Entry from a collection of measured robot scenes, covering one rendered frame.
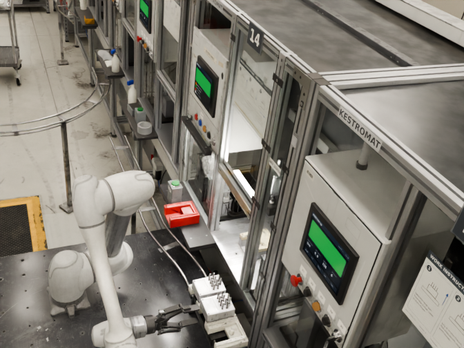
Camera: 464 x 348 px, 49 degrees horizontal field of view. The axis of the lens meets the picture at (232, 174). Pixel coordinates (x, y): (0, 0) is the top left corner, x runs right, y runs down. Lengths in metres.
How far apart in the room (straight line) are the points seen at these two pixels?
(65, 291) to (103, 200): 0.66
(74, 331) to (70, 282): 0.23
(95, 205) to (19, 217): 2.26
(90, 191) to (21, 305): 0.89
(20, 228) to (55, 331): 1.69
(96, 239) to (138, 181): 0.27
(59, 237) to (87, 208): 2.05
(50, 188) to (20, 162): 0.47
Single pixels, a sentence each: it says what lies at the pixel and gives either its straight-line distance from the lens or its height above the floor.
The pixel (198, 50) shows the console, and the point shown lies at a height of 1.74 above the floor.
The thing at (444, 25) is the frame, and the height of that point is 2.07.
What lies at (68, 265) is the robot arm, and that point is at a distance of 2.40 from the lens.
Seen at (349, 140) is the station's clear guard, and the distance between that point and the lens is 1.48.
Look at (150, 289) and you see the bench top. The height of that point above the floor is 0.68.
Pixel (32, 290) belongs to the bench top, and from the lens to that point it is 2.69.
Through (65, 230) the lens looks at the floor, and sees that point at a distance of 4.02.
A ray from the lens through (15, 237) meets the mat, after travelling 4.01.
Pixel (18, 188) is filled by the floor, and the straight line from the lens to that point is 4.49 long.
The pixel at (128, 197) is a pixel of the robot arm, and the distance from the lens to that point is 1.97.
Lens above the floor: 2.63
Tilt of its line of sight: 34 degrees down
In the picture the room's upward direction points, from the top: 8 degrees clockwise
